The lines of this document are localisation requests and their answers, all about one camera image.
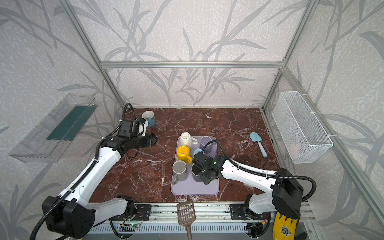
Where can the white faceted mug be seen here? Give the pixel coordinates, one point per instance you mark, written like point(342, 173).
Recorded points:
point(187, 140)

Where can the yellow work glove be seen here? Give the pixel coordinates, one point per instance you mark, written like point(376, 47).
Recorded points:
point(284, 227)

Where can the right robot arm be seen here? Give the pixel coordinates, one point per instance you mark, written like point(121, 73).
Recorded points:
point(283, 192)

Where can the light blue spatula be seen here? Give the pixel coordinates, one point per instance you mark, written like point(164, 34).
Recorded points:
point(257, 138)

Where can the grey mug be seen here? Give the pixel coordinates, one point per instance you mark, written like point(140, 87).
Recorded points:
point(180, 172)

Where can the yellow mug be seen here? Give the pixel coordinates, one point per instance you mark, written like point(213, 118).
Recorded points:
point(183, 154)

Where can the light blue mug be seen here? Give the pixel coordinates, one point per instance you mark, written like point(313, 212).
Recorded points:
point(197, 151)

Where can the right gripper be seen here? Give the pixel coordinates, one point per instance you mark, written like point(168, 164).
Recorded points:
point(200, 167)

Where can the brown slotted spatula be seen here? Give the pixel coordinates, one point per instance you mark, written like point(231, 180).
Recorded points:
point(186, 216)

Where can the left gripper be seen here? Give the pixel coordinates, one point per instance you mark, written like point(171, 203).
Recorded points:
point(149, 140)

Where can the clear plastic shelf bin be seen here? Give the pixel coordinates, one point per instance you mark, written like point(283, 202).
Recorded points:
point(48, 141)

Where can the teal patterned mug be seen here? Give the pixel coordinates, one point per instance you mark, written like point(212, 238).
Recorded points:
point(149, 116)

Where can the purple mug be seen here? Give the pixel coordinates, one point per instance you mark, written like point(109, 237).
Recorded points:
point(204, 140)

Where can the black mug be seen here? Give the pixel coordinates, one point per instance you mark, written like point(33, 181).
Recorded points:
point(195, 172)

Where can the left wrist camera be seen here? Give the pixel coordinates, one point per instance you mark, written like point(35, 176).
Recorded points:
point(132, 128)

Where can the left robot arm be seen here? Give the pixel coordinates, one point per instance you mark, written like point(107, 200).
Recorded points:
point(70, 213)

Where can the white wire basket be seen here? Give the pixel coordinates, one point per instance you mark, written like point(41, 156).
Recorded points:
point(303, 135)

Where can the lavender tray mat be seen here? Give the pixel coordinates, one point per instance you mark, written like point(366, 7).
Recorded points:
point(192, 187)

